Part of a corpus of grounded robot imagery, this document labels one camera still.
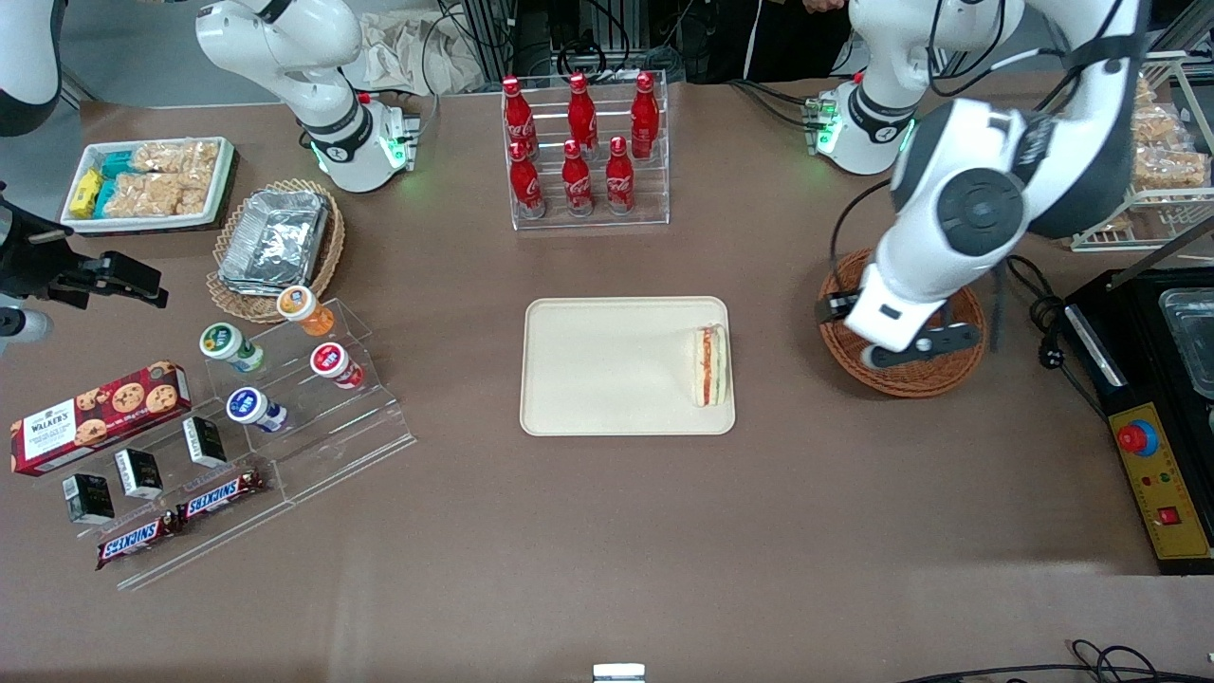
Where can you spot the clear rice cracker bag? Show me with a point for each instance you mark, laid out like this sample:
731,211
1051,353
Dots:
175,156
142,194

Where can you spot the white rectangular snack tray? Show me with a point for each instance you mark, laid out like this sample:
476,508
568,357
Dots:
223,180

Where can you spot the clear rectangular container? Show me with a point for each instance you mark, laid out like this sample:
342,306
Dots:
1190,341

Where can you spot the Snickers chocolate bar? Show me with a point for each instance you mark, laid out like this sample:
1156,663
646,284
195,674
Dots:
133,541
218,495

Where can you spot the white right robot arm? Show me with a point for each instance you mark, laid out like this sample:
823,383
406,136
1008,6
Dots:
332,142

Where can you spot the black cooking appliance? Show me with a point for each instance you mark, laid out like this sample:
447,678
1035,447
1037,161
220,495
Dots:
1138,360

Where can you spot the clear acrylic bottle rack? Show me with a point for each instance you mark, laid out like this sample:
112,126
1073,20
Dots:
654,190

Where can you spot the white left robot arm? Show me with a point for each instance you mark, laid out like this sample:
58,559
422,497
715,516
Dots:
977,204

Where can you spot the blue lid yogurt cup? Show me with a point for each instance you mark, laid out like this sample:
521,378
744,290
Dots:
248,406

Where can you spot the silver foil container stack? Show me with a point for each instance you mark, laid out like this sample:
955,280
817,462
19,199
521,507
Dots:
275,237

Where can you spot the beige plastic tray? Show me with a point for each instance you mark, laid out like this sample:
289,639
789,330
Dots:
607,365

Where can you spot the yellow emergency stop control box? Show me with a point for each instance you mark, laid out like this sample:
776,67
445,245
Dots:
1162,484

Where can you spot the crumpled beige cloth bag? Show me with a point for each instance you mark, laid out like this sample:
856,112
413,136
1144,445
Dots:
408,52

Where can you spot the red lid yogurt cup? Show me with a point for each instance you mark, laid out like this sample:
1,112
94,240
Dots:
332,363

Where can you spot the green lid yogurt cup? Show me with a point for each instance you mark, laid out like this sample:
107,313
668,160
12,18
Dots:
226,343

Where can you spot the triangular sandwich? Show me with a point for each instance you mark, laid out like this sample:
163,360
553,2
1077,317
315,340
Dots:
709,365

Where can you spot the small black box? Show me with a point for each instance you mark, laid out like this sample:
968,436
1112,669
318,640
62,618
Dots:
206,441
140,472
90,498

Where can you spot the clear acrylic stepped cup stand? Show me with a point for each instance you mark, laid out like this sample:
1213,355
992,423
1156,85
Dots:
351,436

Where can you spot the yellow snack pack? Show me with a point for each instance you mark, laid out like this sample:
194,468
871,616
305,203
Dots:
85,194

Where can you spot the aluminium frame rack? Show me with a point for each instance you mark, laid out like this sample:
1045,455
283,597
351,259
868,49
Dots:
493,38

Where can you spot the clear acrylic stepped snack stand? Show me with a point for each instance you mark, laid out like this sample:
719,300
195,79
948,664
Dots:
228,541

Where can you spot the person in dark clothing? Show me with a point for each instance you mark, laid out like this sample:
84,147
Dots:
797,47

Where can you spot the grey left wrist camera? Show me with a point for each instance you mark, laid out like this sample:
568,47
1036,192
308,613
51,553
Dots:
925,343

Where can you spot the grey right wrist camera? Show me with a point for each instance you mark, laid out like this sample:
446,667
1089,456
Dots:
24,325

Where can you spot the red cola bottle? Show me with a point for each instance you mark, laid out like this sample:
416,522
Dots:
619,180
645,119
518,119
526,185
581,114
577,185

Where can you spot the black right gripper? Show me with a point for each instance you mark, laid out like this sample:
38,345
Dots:
38,267

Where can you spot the bagged fried snack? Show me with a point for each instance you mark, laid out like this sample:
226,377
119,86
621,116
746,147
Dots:
1143,90
1157,125
1171,166

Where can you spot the red Walkers cookie box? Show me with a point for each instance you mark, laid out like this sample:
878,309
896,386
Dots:
95,417

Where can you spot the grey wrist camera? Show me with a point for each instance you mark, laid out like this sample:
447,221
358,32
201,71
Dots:
24,325
925,343

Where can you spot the light oval wicker basket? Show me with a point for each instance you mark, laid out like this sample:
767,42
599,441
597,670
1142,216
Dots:
237,305

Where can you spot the brown round wicker basket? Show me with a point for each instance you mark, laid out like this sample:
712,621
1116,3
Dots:
910,381

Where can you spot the orange lid yogurt cup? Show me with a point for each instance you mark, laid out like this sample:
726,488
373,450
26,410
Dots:
302,305

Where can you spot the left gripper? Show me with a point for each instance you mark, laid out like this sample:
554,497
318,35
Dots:
833,308

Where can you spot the teal snack pack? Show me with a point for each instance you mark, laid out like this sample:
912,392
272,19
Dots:
116,164
104,197

